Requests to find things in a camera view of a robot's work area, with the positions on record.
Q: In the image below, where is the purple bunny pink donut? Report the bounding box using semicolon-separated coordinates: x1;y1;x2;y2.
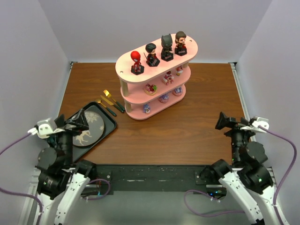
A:
172;86;183;96

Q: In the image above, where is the purple bunny pink cotton candy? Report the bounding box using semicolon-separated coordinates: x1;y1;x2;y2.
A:
158;93;169;104

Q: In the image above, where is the ice cream cone bear toy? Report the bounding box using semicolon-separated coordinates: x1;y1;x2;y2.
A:
176;66;183;76

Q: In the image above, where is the purple bunny with cake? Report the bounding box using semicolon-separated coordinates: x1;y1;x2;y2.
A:
142;104;151;114

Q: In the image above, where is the pink bear cake square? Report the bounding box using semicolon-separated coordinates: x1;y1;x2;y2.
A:
162;71;174;85

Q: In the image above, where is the pink bear strawberry tart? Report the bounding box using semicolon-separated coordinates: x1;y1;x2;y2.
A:
144;83;157;96

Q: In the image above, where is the red spider hero figure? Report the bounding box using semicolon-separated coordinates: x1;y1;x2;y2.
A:
130;51;144;75

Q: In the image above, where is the brown haired hero figure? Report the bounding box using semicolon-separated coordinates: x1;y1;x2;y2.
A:
174;31;187;56

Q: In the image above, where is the dark bat hero figure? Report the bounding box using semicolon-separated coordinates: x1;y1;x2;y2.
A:
161;34;173;61

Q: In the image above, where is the black haired red figure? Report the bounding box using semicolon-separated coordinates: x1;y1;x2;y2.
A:
144;43;160;67

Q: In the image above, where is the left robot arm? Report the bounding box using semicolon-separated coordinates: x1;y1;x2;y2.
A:
35;109;97;225

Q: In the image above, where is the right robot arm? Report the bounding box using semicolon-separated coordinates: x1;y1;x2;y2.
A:
209;112;288;225

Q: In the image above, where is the pink three-tier shelf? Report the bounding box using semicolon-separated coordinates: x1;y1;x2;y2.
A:
115;36;198;120

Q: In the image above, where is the dark green glass cup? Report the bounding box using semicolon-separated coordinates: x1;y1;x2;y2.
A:
46;137;56;148

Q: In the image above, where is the round deer pattern plate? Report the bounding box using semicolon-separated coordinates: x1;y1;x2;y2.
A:
73;111;105;147

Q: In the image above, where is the black rectangular tray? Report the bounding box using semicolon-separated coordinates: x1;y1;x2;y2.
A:
67;102;117;164

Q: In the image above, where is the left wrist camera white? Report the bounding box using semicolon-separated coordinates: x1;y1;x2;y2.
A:
27;118;65;139

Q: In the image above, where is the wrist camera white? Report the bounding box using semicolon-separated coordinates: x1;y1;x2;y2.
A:
240;116;270;133
27;118;65;139

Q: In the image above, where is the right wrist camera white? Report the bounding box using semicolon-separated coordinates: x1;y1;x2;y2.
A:
240;116;270;133

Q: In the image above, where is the gold spoon green handle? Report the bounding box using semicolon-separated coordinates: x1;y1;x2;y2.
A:
95;98;106;108

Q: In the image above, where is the gold knife green handle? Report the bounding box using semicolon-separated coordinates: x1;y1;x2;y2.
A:
100;95;117;117

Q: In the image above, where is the gold fork green handle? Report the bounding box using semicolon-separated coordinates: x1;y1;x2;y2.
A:
103;90;125;112

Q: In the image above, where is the aluminium frame rail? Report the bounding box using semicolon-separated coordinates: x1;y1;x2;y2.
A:
228;61;289;225

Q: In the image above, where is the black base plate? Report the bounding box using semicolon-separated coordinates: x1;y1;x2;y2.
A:
97;165;224;195

